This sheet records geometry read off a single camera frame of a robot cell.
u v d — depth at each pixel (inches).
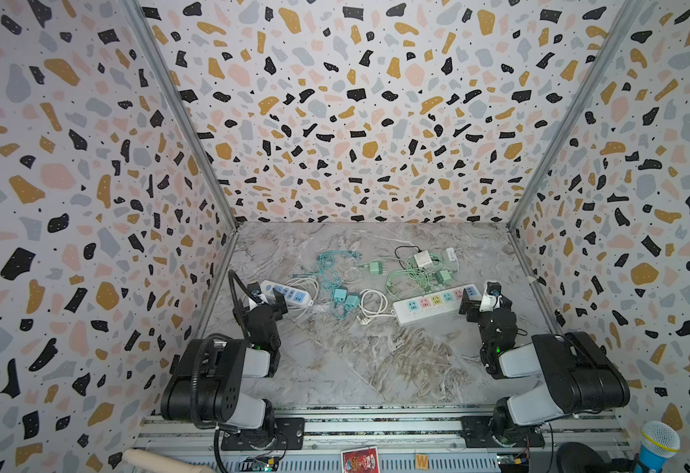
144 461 27.2
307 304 36.6
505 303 33.0
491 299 30.9
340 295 38.4
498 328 27.1
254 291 29.9
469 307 32.9
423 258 42.3
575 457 27.6
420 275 41.7
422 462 27.3
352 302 37.7
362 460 27.1
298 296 37.0
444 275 40.9
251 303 30.2
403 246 45.5
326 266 42.5
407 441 28.8
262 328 26.5
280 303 33.3
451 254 41.9
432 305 37.4
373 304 39.3
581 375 17.9
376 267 41.8
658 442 20.0
